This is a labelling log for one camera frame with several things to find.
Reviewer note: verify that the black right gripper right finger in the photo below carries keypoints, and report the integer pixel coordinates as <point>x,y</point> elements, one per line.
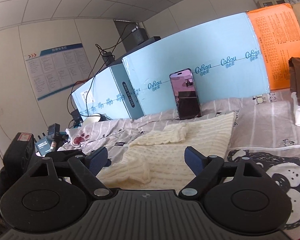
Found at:
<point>239,197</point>

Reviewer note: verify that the large light blue carton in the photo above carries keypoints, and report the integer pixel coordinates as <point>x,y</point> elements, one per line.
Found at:
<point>223,56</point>

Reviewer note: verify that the black handheld camera device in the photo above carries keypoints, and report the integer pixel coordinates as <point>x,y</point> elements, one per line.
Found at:
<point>57,137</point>

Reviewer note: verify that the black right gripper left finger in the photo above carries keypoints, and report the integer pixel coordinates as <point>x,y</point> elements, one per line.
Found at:
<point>46,214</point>

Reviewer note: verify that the blue small product box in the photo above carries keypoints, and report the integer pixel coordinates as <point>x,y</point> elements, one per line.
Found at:
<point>43,146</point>

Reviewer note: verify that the cream knitted sweater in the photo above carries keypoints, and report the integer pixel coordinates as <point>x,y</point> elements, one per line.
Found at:
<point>155,161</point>

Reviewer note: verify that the black power adapter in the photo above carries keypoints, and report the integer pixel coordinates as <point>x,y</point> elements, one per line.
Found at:
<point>108,57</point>

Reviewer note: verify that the wall information poster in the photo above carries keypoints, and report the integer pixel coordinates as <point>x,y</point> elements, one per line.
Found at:
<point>56,69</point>

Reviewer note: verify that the orange cardboard box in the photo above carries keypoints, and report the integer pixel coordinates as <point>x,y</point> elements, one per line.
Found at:
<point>278,33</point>

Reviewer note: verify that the black smartphone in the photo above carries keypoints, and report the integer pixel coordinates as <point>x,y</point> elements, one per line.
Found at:
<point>185,94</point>

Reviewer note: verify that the small light blue carton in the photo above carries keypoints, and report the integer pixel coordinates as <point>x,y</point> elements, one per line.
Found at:
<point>109,93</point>

